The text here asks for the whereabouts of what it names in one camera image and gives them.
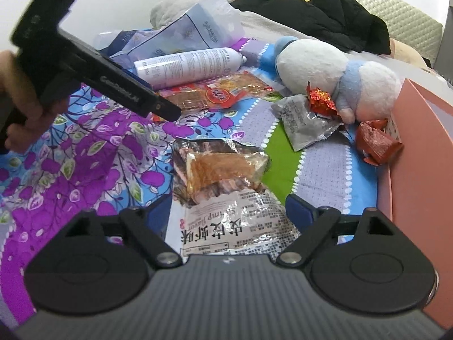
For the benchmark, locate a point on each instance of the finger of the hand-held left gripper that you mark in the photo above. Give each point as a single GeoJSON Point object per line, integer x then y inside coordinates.
{"type": "Point", "coordinates": [166, 109]}

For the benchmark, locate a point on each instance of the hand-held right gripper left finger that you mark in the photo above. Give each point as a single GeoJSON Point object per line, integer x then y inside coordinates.
{"type": "Point", "coordinates": [159, 214]}

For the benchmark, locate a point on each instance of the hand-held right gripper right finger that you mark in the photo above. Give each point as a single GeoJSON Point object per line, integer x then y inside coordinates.
{"type": "Point", "coordinates": [299, 210]}

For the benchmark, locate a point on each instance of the orange-red snack packet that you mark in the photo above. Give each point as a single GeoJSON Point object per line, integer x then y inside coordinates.
{"type": "Point", "coordinates": [212, 94]}

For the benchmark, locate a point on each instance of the brown and white snack packet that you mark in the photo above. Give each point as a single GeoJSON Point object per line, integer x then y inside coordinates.
{"type": "Point", "coordinates": [219, 170]}

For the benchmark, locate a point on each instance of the silver snack packet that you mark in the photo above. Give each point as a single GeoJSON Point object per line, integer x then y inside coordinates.
{"type": "Point", "coordinates": [304, 127]}

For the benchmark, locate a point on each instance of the red-brown foil snack packet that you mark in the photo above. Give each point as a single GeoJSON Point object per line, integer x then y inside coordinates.
{"type": "Point", "coordinates": [377, 145]}

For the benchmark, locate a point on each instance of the pink cardboard box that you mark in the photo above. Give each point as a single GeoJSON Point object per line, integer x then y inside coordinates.
{"type": "Point", "coordinates": [417, 184]}

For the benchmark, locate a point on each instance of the person's left hand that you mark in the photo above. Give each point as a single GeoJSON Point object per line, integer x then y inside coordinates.
{"type": "Point", "coordinates": [24, 95]}

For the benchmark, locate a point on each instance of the white spray bottle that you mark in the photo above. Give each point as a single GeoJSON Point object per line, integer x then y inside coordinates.
{"type": "Point", "coordinates": [187, 65]}

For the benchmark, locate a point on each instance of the purple floral blanket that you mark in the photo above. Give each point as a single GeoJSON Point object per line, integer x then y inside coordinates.
{"type": "Point", "coordinates": [106, 156]}

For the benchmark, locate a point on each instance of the blue and white plastic bag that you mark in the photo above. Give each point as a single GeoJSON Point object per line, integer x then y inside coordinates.
{"type": "Point", "coordinates": [201, 24]}

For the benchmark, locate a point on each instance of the red foil candy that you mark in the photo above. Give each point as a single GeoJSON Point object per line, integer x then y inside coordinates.
{"type": "Point", "coordinates": [320, 101]}

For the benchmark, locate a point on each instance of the white and blue plush toy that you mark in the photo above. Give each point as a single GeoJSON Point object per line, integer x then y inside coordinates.
{"type": "Point", "coordinates": [311, 63]}

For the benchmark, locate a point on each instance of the black clothing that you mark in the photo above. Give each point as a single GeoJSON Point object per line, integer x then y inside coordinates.
{"type": "Point", "coordinates": [318, 17]}

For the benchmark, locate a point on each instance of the beige pillow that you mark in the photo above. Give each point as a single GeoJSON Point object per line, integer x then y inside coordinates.
{"type": "Point", "coordinates": [403, 51]}

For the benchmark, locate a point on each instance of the cream quilted headboard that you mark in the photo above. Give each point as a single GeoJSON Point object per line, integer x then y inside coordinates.
{"type": "Point", "coordinates": [407, 10]}

